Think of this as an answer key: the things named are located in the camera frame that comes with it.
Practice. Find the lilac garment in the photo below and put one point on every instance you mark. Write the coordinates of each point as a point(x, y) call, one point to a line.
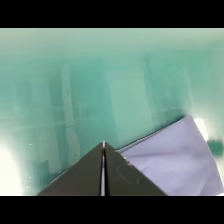
point(180, 160)

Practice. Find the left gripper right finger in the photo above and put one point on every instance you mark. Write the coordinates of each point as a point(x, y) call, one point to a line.
point(128, 178)

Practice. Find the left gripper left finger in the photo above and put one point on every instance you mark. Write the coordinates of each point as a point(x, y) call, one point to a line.
point(83, 176)

